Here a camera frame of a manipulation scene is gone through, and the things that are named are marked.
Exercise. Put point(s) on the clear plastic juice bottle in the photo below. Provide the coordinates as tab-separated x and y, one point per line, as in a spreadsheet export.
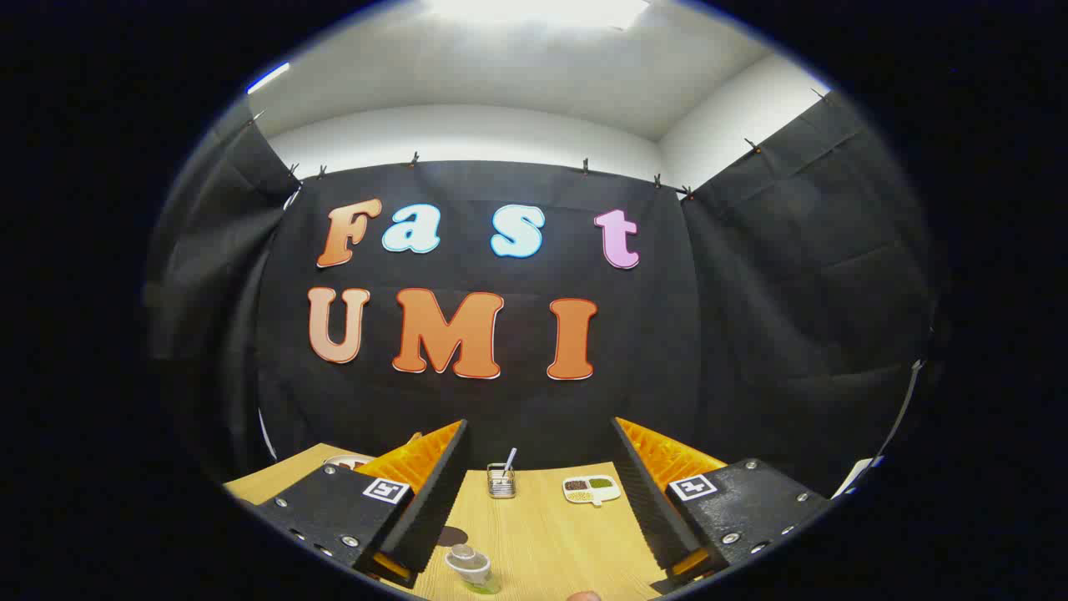
471	568

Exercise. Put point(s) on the white divided dish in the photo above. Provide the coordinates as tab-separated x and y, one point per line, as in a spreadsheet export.
591	488

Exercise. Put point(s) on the white round plate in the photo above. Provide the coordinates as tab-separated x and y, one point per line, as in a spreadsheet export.
346	460

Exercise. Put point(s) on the dark round coaster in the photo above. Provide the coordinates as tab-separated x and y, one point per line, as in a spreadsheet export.
452	535

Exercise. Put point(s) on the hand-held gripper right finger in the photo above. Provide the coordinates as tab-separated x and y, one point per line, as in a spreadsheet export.
647	501

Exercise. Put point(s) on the ceiling light panel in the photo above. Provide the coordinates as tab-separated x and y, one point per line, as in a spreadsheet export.
534	10

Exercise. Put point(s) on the wooden table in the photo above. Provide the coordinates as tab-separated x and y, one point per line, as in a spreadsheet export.
551	534

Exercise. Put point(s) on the metal spoon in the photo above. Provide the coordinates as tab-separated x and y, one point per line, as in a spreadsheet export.
510	457

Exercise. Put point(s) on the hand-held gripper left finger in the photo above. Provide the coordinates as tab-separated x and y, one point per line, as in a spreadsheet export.
434	501

